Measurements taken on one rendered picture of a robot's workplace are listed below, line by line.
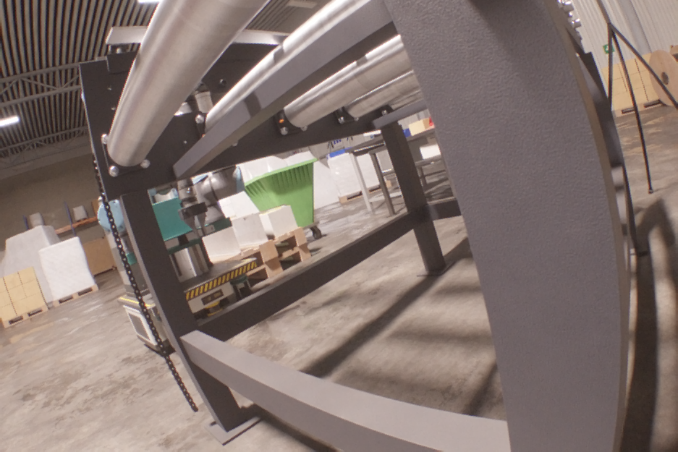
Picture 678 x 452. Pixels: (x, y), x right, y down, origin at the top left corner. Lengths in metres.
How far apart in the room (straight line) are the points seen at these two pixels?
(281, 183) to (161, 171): 2.78
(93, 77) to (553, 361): 1.12
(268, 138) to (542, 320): 1.11
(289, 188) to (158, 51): 3.37
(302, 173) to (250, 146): 2.72
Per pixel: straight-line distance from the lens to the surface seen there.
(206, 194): 2.02
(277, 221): 3.04
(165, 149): 1.06
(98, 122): 1.05
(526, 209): 0.17
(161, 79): 0.53
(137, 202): 0.98
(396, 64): 0.91
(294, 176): 3.81
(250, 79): 0.82
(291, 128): 1.25
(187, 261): 2.19
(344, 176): 7.92
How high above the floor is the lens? 0.60
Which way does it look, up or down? 3 degrees down
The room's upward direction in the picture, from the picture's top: 19 degrees counter-clockwise
